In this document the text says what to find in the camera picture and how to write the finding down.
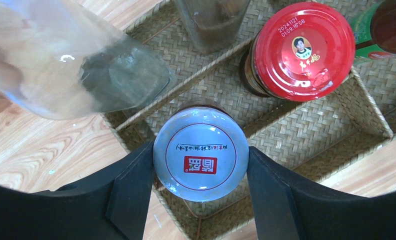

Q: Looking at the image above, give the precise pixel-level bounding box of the clear oil bottle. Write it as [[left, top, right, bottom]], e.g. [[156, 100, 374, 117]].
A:
[[0, 0, 177, 120]]

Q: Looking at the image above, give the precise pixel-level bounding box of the brownish glass oil bottle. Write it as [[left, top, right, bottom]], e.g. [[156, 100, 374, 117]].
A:
[[174, 0, 250, 54]]

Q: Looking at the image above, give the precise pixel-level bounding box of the white-lid sauce jar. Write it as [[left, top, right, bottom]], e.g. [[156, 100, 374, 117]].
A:
[[153, 98, 249, 202]]

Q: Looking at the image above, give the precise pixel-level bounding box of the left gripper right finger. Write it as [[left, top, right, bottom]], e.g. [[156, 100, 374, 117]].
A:
[[247, 146, 396, 240]]

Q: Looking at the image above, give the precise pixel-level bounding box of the yellow-cap sauce bottle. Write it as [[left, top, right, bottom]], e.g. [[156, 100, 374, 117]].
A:
[[349, 0, 396, 65]]

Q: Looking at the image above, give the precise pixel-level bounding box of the woven wicker divided tray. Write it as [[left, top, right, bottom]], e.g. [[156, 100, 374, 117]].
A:
[[101, 0, 396, 240]]

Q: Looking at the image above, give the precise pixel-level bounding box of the red-lid sauce jar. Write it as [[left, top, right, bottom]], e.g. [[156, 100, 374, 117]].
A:
[[239, 1, 355, 102]]

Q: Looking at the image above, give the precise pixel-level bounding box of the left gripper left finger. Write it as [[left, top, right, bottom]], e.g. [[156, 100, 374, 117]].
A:
[[0, 142, 154, 240]]

